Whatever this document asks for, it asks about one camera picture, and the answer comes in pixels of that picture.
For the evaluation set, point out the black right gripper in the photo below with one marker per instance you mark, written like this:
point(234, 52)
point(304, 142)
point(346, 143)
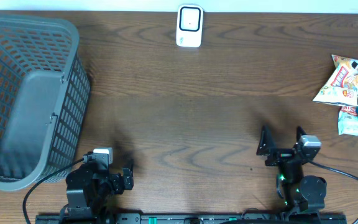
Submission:
point(281, 155)

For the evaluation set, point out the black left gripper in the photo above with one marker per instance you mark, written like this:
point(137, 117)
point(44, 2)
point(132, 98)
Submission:
point(128, 177)

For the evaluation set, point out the white teal wipes pack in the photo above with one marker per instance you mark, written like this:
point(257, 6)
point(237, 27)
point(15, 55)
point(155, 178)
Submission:
point(347, 124)

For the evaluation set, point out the red chocolate bar wrapper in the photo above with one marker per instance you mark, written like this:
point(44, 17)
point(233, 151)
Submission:
point(349, 110)

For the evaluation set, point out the yellow snack bag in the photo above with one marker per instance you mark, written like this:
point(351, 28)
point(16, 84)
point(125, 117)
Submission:
point(341, 89)

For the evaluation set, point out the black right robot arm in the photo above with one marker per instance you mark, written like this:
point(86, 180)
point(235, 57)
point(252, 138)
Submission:
point(303, 194)

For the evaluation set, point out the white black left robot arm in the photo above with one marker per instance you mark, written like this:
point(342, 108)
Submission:
point(89, 187)

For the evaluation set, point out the white barcode scanner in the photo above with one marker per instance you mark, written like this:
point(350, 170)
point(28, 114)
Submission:
point(189, 26)

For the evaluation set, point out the grey plastic basket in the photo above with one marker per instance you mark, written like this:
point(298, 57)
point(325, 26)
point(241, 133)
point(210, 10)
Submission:
point(44, 93)

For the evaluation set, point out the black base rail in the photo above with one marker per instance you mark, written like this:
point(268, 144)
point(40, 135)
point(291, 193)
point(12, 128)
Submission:
point(252, 217)

